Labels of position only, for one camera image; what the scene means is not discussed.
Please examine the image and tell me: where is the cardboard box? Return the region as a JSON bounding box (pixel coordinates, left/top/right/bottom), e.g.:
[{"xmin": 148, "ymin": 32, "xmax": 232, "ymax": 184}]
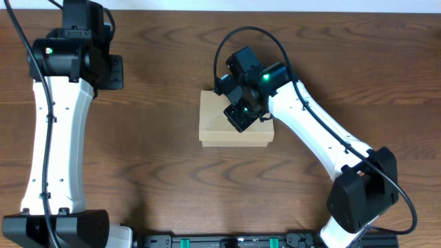
[{"xmin": 199, "ymin": 90, "xmax": 274, "ymax": 147}]

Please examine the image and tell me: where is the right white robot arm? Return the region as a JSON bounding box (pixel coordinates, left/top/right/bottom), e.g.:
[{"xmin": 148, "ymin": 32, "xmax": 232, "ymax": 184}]
[{"xmin": 215, "ymin": 47, "xmax": 399, "ymax": 247}]

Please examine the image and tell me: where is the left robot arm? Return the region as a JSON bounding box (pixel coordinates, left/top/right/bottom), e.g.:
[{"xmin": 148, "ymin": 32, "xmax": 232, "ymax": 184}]
[{"xmin": 2, "ymin": 0, "xmax": 136, "ymax": 247}]

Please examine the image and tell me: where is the right black cable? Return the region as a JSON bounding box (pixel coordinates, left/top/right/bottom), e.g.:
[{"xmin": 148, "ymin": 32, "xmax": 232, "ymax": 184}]
[{"xmin": 212, "ymin": 26, "xmax": 418, "ymax": 236}]

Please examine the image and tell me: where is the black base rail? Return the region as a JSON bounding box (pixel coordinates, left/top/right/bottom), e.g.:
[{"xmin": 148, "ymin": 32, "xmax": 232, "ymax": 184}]
[{"xmin": 132, "ymin": 232, "xmax": 400, "ymax": 248}]

